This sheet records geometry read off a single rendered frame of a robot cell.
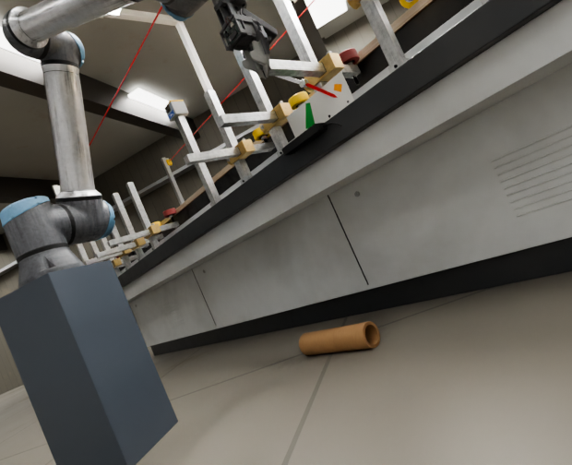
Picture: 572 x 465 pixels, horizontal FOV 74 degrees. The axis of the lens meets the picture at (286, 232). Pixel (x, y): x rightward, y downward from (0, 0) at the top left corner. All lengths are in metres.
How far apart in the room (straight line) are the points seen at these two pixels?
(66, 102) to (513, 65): 1.33
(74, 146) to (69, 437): 0.93
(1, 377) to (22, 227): 10.47
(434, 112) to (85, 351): 1.17
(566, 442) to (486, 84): 0.75
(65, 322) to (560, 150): 1.43
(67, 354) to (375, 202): 1.11
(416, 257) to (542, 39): 0.75
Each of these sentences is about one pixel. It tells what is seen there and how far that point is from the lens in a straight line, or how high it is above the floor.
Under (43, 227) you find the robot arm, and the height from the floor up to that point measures 0.76.
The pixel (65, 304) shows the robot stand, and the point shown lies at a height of 0.50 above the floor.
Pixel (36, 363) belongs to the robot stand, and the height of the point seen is 0.38.
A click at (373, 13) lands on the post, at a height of 0.87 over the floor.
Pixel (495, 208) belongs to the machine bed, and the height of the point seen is 0.24.
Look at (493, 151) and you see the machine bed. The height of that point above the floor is 0.40.
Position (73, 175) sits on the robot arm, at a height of 0.92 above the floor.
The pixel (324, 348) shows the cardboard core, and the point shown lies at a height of 0.03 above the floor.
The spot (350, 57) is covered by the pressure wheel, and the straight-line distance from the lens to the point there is 1.39.
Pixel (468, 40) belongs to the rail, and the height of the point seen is 0.65.
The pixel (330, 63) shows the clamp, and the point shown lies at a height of 0.84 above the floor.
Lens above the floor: 0.38
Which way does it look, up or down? 2 degrees up
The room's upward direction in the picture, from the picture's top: 24 degrees counter-clockwise
